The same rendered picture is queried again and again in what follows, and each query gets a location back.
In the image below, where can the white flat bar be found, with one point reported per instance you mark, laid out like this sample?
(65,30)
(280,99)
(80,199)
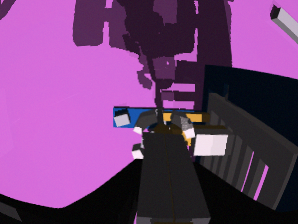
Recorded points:
(284,21)

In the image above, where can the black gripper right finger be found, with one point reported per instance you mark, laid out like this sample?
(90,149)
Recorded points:
(227,205)

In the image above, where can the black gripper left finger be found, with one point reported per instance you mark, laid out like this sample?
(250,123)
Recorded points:
(114,202)

